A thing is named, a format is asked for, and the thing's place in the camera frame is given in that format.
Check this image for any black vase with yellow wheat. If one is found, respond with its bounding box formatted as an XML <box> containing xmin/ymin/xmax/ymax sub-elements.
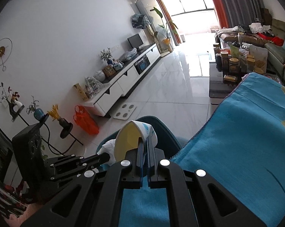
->
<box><xmin>46</xmin><ymin>104</ymin><xmax>73</xmax><ymax>139</ymax></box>

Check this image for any blue blanket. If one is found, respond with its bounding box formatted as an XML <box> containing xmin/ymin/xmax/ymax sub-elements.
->
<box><xmin>119</xmin><ymin>72</ymin><xmax>285</xmax><ymax>227</ymax></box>

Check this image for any blue patterned bag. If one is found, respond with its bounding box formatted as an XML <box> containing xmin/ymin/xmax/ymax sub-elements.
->
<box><xmin>131</xmin><ymin>14</ymin><xmax>149</xmax><ymax>29</ymax></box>

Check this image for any person's left forearm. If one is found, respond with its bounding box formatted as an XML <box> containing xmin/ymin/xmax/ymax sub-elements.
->
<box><xmin>3</xmin><ymin>201</ymin><xmax>42</xmax><ymax>227</ymax></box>

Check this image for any white tissue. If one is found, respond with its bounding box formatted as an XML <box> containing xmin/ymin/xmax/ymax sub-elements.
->
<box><xmin>97</xmin><ymin>139</ymin><xmax>120</xmax><ymax>166</ymax></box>

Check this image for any black monitor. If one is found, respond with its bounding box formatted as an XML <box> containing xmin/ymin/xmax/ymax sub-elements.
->
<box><xmin>127</xmin><ymin>33</ymin><xmax>144</xmax><ymax>51</ymax></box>

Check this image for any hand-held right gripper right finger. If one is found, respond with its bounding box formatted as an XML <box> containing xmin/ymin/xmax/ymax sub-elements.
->
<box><xmin>147</xmin><ymin>141</ymin><xmax>268</xmax><ymax>227</ymax></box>

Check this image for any green sofa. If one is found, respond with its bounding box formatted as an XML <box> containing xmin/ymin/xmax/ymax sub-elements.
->
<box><xmin>215</xmin><ymin>16</ymin><xmax>285</xmax><ymax>90</ymax></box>

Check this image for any tall potted plant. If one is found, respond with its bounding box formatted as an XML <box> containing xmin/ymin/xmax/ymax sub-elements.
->
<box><xmin>153</xmin><ymin>7</ymin><xmax>179</xmax><ymax>53</ymax></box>

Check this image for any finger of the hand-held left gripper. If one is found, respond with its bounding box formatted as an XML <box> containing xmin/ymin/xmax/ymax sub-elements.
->
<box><xmin>44</xmin><ymin>152</ymin><xmax>111</xmax><ymax>171</ymax></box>
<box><xmin>48</xmin><ymin>169</ymin><xmax>95</xmax><ymax>185</ymax></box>

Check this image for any white standing air conditioner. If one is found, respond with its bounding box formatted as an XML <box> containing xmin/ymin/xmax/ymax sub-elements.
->
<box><xmin>135</xmin><ymin>0</ymin><xmax>167</xmax><ymax>52</ymax></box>

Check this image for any white power strip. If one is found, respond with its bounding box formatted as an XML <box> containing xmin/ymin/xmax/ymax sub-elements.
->
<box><xmin>113</xmin><ymin>103</ymin><xmax>137</xmax><ymax>121</ymax></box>

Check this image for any white porcelain jar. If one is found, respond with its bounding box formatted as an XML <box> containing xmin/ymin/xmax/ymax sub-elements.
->
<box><xmin>95</xmin><ymin>70</ymin><xmax>106</xmax><ymax>82</ymax></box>

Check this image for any orange grey curtain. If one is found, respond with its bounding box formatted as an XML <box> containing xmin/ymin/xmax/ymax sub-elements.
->
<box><xmin>203</xmin><ymin>0</ymin><xmax>265</xmax><ymax>30</ymax></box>
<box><xmin>142</xmin><ymin>0</ymin><xmax>182</xmax><ymax>46</ymax></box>

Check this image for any plastic wrapped dish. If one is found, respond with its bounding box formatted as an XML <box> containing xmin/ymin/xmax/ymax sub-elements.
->
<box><xmin>123</xmin><ymin>47</ymin><xmax>137</xmax><ymax>61</ymax></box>

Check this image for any round wall clock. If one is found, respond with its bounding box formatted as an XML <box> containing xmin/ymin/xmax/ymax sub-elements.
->
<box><xmin>0</xmin><ymin>38</ymin><xmax>14</xmax><ymax>72</ymax></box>

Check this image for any orange plastic bag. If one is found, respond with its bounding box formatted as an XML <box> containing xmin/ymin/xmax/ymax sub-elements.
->
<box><xmin>73</xmin><ymin>105</ymin><xmax>100</xmax><ymax>136</ymax></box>

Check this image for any small green potted plant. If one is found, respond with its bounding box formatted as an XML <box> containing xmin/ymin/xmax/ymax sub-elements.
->
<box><xmin>100</xmin><ymin>48</ymin><xmax>113</xmax><ymax>66</ymax></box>

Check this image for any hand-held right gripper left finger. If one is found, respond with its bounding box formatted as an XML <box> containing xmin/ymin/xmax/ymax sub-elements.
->
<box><xmin>20</xmin><ymin>141</ymin><xmax>145</xmax><ymax>227</ymax></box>

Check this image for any clear plastic bag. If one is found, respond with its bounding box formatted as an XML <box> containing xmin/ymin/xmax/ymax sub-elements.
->
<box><xmin>84</xmin><ymin>77</ymin><xmax>103</xmax><ymax>99</ymax></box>

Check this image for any wooden box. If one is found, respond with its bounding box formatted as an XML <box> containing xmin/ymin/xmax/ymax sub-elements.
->
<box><xmin>102</xmin><ymin>65</ymin><xmax>115</xmax><ymax>77</ymax></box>

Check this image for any blue vase with twigs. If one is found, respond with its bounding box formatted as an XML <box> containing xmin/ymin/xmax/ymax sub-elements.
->
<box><xmin>26</xmin><ymin>96</ymin><xmax>45</xmax><ymax>120</ymax></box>

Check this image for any dark teal trash bin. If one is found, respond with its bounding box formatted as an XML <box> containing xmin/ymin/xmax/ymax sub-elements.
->
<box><xmin>95</xmin><ymin>115</ymin><xmax>188</xmax><ymax>171</ymax></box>

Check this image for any yellow carton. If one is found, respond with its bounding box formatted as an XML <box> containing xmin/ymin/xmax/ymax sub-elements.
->
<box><xmin>73</xmin><ymin>83</ymin><xmax>89</xmax><ymax>101</ymax></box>

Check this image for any white black tv cabinet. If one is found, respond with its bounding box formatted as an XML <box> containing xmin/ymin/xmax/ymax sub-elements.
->
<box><xmin>83</xmin><ymin>43</ymin><xmax>162</xmax><ymax>118</ymax></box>

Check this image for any red patterned cloth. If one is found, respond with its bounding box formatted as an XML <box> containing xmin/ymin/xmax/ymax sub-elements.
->
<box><xmin>0</xmin><ymin>178</ymin><xmax>28</xmax><ymax>218</ymax></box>

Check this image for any blue white porcelain teapot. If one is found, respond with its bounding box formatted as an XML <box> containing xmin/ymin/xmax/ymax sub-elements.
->
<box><xmin>112</xmin><ymin>60</ymin><xmax>124</xmax><ymax>71</ymax></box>

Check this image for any vase with red flowers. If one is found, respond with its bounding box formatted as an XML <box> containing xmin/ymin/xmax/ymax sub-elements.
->
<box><xmin>0</xmin><ymin>81</ymin><xmax>25</xmax><ymax>123</ymax></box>

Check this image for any black power cable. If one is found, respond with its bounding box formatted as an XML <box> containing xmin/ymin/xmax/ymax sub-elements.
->
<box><xmin>39</xmin><ymin>122</ymin><xmax>63</xmax><ymax>155</ymax></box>

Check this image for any dark glass coffee table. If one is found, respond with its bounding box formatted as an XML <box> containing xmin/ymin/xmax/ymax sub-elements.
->
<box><xmin>208</xmin><ymin>60</ymin><xmax>242</xmax><ymax>104</ymax></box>

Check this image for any pile of clothes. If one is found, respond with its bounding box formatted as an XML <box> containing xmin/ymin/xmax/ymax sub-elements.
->
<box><xmin>217</xmin><ymin>22</ymin><xmax>285</xmax><ymax>46</ymax></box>

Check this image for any white paper cup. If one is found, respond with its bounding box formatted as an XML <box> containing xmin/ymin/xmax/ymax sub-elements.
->
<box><xmin>115</xmin><ymin>120</ymin><xmax>158</xmax><ymax>169</ymax></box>

